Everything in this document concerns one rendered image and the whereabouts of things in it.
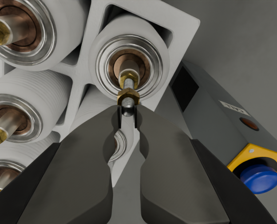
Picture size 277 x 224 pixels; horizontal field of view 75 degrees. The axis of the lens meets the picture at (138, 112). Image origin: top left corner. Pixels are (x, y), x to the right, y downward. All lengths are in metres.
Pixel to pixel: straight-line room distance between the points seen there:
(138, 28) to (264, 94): 0.49
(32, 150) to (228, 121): 0.30
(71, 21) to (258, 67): 0.48
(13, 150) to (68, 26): 0.21
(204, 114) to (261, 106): 0.37
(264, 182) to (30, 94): 0.29
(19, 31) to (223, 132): 0.25
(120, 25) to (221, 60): 0.36
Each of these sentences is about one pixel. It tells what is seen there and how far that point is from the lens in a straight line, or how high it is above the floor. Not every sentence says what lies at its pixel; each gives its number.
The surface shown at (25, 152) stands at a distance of 0.34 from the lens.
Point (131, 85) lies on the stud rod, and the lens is 0.16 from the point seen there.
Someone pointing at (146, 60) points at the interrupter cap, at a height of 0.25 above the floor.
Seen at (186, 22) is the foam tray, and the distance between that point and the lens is 0.28.
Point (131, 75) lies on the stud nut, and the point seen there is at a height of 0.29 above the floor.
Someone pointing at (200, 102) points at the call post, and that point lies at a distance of 0.32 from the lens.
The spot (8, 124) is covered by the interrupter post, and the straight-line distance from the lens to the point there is 0.26.
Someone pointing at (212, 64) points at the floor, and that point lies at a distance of 0.52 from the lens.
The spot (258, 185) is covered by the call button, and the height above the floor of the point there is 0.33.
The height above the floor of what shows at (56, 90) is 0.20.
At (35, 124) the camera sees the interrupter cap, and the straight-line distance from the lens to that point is 0.27.
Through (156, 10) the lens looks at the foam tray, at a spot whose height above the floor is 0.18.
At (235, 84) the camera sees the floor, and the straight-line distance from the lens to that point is 0.57.
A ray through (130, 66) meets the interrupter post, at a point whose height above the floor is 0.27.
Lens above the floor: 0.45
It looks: 58 degrees down
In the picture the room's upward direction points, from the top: 176 degrees clockwise
